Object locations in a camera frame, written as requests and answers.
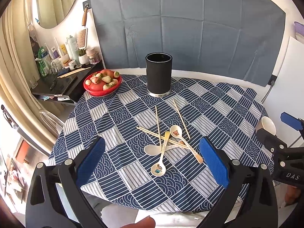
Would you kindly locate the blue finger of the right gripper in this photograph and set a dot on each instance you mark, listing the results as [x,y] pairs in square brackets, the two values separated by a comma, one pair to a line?
[272,143]
[293,122]

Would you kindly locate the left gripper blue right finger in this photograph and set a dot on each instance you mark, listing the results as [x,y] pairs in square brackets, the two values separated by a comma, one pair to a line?
[217,167]

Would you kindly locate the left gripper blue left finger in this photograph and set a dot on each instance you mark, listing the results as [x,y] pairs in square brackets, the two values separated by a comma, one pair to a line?
[87,160]

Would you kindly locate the wooden chopstick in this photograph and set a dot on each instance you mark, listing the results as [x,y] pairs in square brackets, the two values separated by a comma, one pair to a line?
[181,118]
[158,127]

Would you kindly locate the white spoon pink print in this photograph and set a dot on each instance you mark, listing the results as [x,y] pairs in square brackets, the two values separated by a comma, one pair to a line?
[176,132]

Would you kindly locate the plain white ceramic spoon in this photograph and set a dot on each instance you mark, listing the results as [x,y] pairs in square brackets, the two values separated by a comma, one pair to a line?
[153,150]

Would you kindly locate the person left hand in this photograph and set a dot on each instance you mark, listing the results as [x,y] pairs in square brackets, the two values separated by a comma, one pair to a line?
[147,222]

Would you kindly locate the white paper cup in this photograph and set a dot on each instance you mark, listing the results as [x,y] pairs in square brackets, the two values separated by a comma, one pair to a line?
[267,124]

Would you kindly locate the white foam board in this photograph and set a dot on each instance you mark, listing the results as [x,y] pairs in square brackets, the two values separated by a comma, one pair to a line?
[287,93]

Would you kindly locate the wooden chopstick crossed upper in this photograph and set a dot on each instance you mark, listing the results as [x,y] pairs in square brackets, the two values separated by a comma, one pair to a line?
[164,136]

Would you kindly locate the wooden chopstick crossed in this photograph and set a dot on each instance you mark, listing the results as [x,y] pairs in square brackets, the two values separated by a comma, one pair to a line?
[171,143]
[164,136]

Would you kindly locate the wooden chopstick crossed lower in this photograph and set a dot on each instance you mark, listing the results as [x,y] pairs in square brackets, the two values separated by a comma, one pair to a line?
[171,143]

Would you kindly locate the blue white patterned tablecloth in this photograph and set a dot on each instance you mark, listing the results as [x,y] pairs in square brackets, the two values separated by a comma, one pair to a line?
[148,161]

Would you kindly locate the red fruit bowl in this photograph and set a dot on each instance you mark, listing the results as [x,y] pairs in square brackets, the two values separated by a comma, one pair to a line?
[102,83]

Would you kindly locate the black side shelf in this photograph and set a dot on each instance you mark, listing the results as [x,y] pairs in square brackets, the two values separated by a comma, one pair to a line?
[64,90]

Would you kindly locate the cream curtain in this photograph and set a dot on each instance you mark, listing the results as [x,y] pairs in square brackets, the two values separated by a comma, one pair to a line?
[18,67]

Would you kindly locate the black cylindrical utensil holder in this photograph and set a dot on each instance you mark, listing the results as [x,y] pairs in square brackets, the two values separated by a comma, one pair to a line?
[159,73]

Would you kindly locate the small potted plant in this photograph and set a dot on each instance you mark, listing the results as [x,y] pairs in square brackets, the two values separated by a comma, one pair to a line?
[82,56]

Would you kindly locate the pink lidded jar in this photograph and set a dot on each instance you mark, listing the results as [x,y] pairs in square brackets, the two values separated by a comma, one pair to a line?
[93,56]

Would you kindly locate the grey blue backdrop cloth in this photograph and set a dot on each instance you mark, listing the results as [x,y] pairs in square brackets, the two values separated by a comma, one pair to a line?
[239,39]

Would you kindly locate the green plastic bottle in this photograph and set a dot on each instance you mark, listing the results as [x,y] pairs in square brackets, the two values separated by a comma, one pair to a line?
[44,61]

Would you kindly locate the yellow handled white spoon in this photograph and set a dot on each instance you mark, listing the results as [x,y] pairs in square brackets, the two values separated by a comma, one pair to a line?
[159,169]

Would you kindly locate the wooden handled hair brush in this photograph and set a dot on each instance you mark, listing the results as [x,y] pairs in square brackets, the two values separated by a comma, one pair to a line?
[83,33]

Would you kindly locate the round wall mirror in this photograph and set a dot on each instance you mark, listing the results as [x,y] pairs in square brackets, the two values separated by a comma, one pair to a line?
[50,13]

